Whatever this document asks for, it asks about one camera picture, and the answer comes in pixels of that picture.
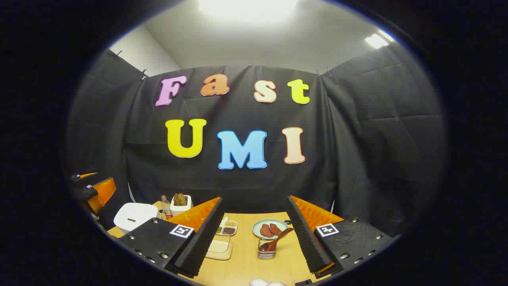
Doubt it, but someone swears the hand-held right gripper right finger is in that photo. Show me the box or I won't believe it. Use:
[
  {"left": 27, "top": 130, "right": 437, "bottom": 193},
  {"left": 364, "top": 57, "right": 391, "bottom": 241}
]
[{"left": 287, "top": 195, "right": 397, "bottom": 278}]

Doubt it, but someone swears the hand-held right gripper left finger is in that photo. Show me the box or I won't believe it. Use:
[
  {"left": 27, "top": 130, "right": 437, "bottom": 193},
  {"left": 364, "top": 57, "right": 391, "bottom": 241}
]
[{"left": 118, "top": 197, "right": 223, "bottom": 278}]

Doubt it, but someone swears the white square tray of rice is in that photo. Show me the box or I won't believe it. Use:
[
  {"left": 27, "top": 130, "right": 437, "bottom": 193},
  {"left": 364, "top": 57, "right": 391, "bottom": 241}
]
[{"left": 205, "top": 235, "right": 233, "bottom": 261}]

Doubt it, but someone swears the white rice cooker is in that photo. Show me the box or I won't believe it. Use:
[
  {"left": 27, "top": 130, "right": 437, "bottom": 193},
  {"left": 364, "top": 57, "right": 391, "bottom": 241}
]
[{"left": 114, "top": 203, "right": 159, "bottom": 234}]

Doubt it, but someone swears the dark wooden spoon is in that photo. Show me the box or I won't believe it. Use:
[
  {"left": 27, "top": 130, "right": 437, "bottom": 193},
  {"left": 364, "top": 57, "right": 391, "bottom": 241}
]
[{"left": 259, "top": 228, "right": 295, "bottom": 252}]

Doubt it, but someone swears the white divided grain dish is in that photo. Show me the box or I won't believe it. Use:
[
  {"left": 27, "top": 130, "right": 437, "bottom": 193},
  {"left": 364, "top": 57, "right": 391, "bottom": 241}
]
[{"left": 214, "top": 216, "right": 238, "bottom": 236}]

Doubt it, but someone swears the white toaster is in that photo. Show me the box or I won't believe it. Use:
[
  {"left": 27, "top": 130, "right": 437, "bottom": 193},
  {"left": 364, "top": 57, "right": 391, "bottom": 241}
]
[{"left": 170, "top": 195, "right": 194, "bottom": 217}]

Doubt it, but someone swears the clear plastic bottle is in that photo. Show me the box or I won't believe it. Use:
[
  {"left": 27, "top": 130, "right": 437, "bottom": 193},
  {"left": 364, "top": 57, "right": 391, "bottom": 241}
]
[{"left": 160, "top": 195, "right": 173, "bottom": 220}]

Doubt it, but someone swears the green round plate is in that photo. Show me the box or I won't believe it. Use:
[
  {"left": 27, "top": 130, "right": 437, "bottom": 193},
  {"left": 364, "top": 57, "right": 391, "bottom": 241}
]
[{"left": 252, "top": 219, "right": 289, "bottom": 240}]

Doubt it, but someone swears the black backdrop cloth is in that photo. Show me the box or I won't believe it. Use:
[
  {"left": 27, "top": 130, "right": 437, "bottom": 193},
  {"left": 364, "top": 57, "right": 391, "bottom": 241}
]
[{"left": 65, "top": 44, "right": 447, "bottom": 239}]

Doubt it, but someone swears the ceiling lamp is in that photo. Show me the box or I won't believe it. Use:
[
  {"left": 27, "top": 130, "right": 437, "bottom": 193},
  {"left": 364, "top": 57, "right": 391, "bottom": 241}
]
[
  {"left": 198, "top": 0, "right": 298, "bottom": 18},
  {"left": 365, "top": 30, "right": 395, "bottom": 49}
]

